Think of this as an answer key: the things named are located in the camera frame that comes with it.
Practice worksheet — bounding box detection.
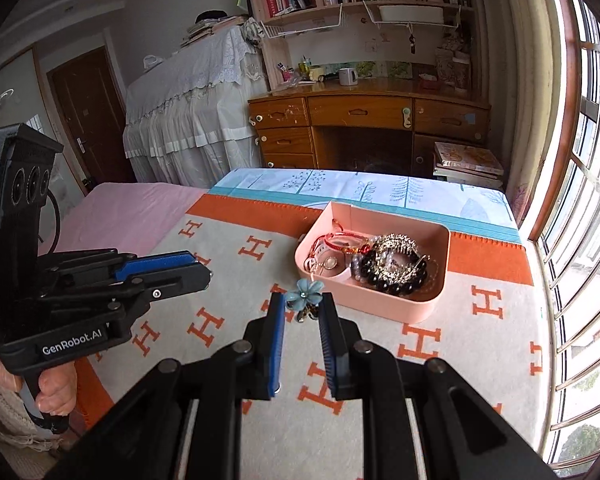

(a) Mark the black bead bracelet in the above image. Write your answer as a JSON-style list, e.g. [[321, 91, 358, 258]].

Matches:
[[350, 246, 429, 297]]

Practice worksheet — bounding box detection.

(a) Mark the gold pearl hair comb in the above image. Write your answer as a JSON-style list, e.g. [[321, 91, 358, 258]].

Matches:
[[367, 233, 430, 288]]

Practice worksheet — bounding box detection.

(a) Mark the wooden desk with drawers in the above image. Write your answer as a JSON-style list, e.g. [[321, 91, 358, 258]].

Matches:
[[248, 78, 491, 178]]

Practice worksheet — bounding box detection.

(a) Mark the white lace covered furniture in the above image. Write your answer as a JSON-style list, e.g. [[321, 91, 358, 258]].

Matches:
[[123, 21, 268, 188]]

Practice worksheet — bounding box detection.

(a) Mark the brown wooden door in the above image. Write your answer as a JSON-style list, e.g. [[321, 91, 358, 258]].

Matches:
[[47, 47, 135, 188]]

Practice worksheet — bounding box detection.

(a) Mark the window metal grille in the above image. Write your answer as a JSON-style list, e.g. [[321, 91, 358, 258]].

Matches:
[[531, 0, 600, 479]]

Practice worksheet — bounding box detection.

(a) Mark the beige curtain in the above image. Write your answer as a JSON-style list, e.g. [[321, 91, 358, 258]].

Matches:
[[475, 0, 562, 226]]

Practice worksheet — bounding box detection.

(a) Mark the wooden bookshelf with books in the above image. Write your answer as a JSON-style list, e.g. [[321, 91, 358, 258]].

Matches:
[[249, 0, 478, 90]]

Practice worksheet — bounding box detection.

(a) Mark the white mug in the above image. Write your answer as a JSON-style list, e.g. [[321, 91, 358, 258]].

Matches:
[[338, 67, 358, 87]]

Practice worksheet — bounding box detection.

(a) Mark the left hand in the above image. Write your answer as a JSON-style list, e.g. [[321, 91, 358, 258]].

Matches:
[[0, 361, 78, 416]]

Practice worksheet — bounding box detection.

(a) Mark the orange H-pattern blanket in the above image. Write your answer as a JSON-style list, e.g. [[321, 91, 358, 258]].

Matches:
[[79, 194, 546, 479]]

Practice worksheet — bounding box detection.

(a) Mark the blue flower keyring charm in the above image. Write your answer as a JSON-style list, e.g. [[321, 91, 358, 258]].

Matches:
[[284, 278, 325, 323]]

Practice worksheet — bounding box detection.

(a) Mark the red string bangle bracelet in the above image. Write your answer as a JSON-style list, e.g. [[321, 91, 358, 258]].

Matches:
[[304, 219, 374, 273]]

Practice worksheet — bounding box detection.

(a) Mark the pink bed sheet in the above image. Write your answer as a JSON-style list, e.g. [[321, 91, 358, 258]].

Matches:
[[38, 183, 206, 256]]

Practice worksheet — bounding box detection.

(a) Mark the pink jewelry tray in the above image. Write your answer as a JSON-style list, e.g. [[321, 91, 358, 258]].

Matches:
[[294, 202, 451, 324]]

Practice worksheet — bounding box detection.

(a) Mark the blue patterned bed sheet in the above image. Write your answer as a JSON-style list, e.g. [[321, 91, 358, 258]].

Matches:
[[210, 168, 520, 244]]

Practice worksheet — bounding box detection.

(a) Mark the stack of books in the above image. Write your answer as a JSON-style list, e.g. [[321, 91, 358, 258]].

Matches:
[[434, 142, 504, 190]]

